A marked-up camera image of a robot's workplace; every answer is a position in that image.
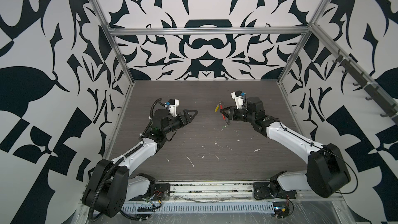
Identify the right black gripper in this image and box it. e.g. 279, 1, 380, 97
221, 106, 257, 124

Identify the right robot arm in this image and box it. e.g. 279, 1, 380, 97
215, 96, 351, 198

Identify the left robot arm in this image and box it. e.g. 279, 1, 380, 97
82, 109, 199, 223

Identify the small circuit board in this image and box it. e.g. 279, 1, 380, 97
273, 201, 294, 219

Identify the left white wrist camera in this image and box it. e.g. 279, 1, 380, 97
164, 99, 179, 117

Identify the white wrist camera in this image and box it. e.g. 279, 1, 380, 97
164, 99, 179, 117
231, 90, 246, 110

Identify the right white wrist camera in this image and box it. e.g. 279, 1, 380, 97
231, 90, 246, 110

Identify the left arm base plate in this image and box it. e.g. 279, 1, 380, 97
148, 183, 171, 201

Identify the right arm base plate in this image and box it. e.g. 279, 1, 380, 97
253, 181, 297, 200

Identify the white slotted cable duct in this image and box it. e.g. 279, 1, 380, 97
122, 202, 275, 214

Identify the black wall hook rail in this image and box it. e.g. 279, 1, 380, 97
332, 49, 398, 125

